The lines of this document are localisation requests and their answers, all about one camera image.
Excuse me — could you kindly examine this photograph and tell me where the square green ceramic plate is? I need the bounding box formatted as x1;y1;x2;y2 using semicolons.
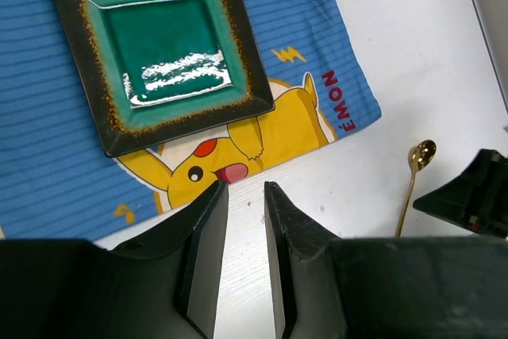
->
53;0;275;157

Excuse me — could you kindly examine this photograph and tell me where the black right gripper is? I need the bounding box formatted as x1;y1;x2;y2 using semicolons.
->
413;148;508;239

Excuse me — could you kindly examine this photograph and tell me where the blue Pikachu placemat cloth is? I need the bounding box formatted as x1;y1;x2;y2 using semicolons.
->
1;0;381;240

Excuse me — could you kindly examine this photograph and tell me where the gold spoon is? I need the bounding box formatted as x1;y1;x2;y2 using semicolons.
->
395;140;437;237

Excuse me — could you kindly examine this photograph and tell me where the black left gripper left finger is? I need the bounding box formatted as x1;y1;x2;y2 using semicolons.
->
110;181;229;338

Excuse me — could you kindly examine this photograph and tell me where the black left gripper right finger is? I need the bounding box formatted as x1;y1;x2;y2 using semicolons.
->
264;182;345;338

